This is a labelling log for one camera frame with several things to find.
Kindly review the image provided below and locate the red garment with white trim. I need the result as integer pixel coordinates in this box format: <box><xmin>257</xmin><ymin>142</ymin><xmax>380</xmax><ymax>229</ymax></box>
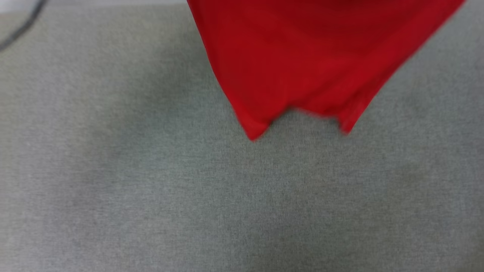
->
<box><xmin>186</xmin><ymin>0</ymin><xmax>465</xmax><ymax>142</ymax></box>

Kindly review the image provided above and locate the grey fabric sofa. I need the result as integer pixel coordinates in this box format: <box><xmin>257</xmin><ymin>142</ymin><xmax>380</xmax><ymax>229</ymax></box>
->
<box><xmin>0</xmin><ymin>3</ymin><xmax>484</xmax><ymax>272</ymax></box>

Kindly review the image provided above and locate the thin black cable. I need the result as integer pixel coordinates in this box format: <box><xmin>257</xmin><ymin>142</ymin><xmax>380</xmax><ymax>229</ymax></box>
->
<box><xmin>0</xmin><ymin>0</ymin><xmax>47</xmax><ymax>52</ymax></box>

